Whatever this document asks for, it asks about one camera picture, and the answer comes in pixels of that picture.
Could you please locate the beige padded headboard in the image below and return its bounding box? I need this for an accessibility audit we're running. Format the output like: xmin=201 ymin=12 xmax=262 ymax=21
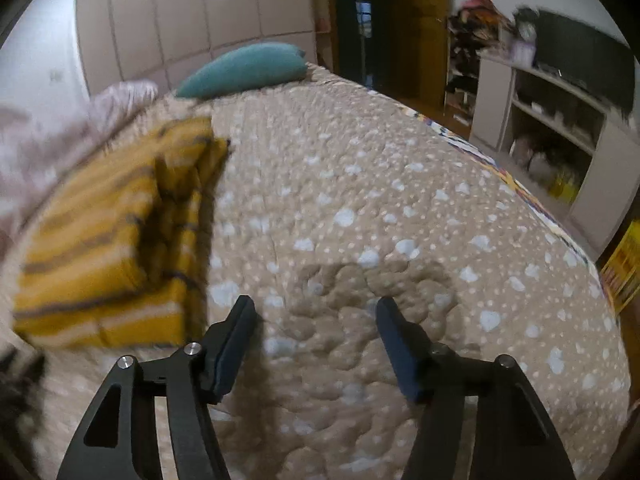
xmin=75 ymin=0 xmax=318 ymax=96

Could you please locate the dark ornate clock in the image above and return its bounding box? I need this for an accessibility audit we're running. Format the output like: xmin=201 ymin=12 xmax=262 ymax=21
xmin=515 ymin=6 xmax=539 ymax=43

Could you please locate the white shelf cabinet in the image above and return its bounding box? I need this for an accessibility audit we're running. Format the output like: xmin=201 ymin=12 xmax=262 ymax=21
xmin=470 ymin=54 xmax=640 ymax=261

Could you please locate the teal ribbed pillow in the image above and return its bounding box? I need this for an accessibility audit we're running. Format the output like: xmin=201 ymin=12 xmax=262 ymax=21
xmin=175 ymin=42 xmax=308 ymax=100

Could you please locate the dark cloth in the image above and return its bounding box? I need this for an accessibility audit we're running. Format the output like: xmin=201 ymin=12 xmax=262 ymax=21
xmin=0 ymin=349 xmax=47 ymax=461

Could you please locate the beige dotted quilted blanket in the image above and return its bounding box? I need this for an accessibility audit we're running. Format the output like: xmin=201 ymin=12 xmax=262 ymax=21
xmin=10 ymin=62 xmax=631 ymax=480

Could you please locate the wooden door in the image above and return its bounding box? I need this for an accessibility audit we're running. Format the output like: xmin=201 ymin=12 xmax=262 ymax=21
xmin=387 ymin=0 xmax=453 ymax=106

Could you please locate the black television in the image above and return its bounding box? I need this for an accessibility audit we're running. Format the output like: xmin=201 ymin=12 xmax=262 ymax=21
xmin=532 ymin=8 xmax=640 ymax=126

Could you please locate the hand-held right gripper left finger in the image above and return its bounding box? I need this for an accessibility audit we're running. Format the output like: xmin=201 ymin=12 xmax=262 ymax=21
xmin=56 ymin=295 xmax=258 ymax=480

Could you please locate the pink floral duvet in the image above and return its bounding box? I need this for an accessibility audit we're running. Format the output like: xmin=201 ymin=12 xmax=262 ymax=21
xmin=0 ymin=80 xmax=158 ymax=251

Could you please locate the yellow striped knit garment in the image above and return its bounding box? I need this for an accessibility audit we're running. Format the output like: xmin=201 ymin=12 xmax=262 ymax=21
xmin=12 ymin=116 xmax=232 ymax=350

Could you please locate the yellow printed box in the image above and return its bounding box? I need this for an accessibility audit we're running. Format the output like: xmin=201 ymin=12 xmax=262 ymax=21
xmin=598 ymin=220 xmax=640 ymax=313

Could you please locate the rack with clothes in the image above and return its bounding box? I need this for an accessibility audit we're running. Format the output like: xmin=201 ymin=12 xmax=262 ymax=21
xmin=444 ymin=0 xmax=516 ymax=128

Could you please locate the yellow container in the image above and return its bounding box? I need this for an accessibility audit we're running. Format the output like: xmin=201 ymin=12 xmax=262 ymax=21
xmin=547 ymin=167 xmax=581 ymax=204

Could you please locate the small purple clock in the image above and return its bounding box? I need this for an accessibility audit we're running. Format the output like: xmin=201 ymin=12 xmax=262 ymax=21
xmin=510 ymin=40 xmax=536 ymax=66

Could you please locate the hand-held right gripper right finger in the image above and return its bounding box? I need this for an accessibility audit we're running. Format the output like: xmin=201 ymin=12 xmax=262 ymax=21
xmin=376 ymin=296 xmax=576 ymax=480

